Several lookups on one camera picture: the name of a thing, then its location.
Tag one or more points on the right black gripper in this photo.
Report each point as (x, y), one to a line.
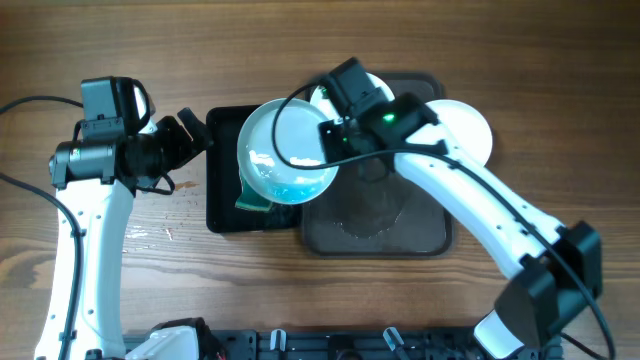
(328, 133)

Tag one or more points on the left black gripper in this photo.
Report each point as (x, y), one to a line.
(182, 146)

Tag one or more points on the pale blue plate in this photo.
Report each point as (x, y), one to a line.
(278, 149)

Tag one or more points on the green yellow sponge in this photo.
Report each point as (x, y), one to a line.
(250, 200)

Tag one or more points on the white plate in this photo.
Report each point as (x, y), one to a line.
(467, 125)
(320, 100)

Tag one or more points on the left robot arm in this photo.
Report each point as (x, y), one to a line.
(117, 150)

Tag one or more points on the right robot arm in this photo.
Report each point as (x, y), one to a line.
(554, 272)

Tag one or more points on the black rectangular tray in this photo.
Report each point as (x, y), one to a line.
(223, 182)

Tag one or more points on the brown plastic tray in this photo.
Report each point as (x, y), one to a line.
(369, 212)

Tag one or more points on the white plate top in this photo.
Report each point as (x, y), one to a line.
(320, 100)

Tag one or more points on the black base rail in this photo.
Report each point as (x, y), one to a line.
(447, 343)

